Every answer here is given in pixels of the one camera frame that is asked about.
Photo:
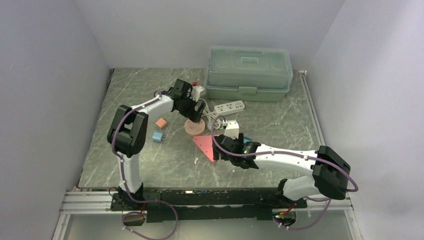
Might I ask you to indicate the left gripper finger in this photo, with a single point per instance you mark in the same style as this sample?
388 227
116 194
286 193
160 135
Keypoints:
200 108
193 116

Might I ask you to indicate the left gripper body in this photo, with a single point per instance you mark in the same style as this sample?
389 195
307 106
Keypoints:
188 104

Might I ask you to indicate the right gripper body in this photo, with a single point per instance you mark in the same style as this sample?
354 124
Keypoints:
240 139

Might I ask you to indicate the round pink socket hub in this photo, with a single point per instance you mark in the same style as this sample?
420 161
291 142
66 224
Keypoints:
194 129

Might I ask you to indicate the pink triangular socket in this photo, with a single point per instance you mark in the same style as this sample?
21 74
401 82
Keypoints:
205 144

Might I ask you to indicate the white power strip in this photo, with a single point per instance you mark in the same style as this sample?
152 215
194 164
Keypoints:
229 108

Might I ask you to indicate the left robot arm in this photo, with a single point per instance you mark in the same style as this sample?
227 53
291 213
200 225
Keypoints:
128 130

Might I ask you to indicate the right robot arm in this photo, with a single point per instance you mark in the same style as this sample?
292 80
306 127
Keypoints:
323 171

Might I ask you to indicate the teal charger cube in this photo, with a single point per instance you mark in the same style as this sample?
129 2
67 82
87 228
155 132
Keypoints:
246 140

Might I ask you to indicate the orange charger cube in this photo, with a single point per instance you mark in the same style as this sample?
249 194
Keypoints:
161 123

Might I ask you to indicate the blue charger cube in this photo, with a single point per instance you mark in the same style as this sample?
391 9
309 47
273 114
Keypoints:
158 137

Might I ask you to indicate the green plastic storage box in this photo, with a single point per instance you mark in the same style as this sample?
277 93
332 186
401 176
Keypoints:
248 73

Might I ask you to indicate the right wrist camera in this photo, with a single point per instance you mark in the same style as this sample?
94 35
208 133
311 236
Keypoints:
232 129

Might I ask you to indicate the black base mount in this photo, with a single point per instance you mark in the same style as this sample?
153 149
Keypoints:
168 204

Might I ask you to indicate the aluminium rail frame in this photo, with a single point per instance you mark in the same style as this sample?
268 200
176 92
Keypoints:
168 155

